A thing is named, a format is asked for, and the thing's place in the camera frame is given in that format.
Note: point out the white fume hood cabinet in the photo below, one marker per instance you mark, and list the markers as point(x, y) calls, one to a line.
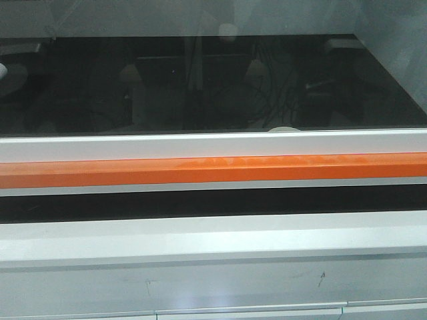
point(368, 265)

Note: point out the orange sash handle bar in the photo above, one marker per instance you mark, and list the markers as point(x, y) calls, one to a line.
point(211, 169)

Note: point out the glass jar with beige lid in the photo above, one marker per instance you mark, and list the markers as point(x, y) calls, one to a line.
point(282, 129)

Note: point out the white pipe end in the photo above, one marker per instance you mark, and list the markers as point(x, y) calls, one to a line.
point(3, 71)

